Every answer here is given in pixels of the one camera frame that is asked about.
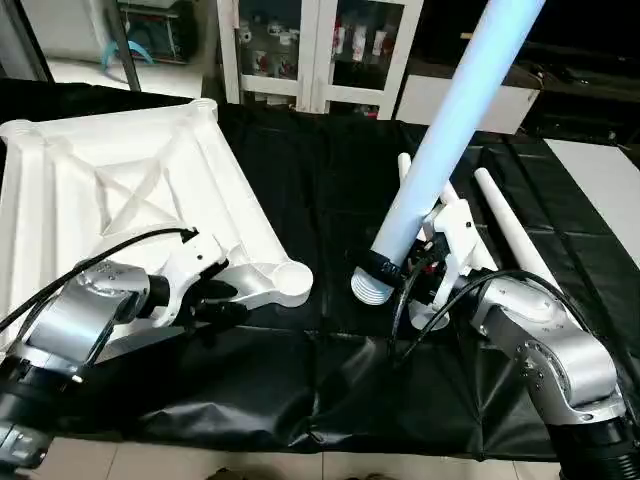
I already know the teal plastic object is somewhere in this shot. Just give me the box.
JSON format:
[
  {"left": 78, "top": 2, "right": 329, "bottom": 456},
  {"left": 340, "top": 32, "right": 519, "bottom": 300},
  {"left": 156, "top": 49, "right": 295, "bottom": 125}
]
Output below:
[{"left": 126, "top": 37, "right": 158, "bottom": 67}]

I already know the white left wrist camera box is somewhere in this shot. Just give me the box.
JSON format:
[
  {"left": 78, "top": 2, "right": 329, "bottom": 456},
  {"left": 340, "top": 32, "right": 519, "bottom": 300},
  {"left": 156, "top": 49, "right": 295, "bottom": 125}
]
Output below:
[{"left": 149, "top": 234, "right": 227, "bottom": 327}]

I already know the black plastic work mat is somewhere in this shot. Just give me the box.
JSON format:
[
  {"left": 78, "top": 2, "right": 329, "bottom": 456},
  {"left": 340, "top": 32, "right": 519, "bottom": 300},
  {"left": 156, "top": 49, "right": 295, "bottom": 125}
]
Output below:
[{"left": 0, "top": 75, "right": 640, "bottom": 461}]

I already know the white glass door cabinet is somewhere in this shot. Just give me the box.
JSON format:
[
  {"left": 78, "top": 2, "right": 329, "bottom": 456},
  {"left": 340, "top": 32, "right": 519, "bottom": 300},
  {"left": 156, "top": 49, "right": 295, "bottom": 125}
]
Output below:
[{"left": 217, "top": 0, "right": 422, "bottom": 117}]

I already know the white side table board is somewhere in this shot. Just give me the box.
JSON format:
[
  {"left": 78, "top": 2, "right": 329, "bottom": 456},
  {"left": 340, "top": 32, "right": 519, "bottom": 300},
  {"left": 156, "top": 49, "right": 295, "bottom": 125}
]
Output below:
[{"left": 545, "top": 138, "right": 640, "bottom": 263}]

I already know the white plastic children's table top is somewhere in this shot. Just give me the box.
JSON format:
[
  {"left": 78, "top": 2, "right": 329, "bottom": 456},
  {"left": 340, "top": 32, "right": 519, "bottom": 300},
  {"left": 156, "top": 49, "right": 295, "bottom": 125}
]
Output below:
[{"left": 0, "top": 98, "right": 315, "bottom": 347}]

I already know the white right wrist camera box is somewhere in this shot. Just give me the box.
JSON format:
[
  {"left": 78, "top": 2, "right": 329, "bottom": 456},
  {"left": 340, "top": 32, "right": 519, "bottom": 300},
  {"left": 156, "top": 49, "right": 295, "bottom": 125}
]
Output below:
[{"left": 431, "top": 197, "right": 497, "bottom": 302}]

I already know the white low drawer unit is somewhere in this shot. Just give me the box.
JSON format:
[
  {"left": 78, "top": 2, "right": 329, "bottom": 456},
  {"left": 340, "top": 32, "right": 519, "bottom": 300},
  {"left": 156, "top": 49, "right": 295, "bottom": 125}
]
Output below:
[{"left": 397, "top": 75, "right": 542, "bottom": 137}]

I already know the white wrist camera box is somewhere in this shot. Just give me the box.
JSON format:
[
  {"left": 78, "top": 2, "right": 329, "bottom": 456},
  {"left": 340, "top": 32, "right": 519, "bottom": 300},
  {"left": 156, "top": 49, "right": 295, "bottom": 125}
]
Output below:
[
  {"left": 149, "top": 234, "right": 227, "bottom": 327},
  {"left": 431, "top": 197, "right": 497, "bottom": 302}
]

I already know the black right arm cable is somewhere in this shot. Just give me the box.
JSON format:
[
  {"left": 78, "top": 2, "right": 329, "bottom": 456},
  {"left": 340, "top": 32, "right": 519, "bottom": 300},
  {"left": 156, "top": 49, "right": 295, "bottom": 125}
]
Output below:
[{"left": 389, "top": 269, "right": 563, "bottom": 367}]

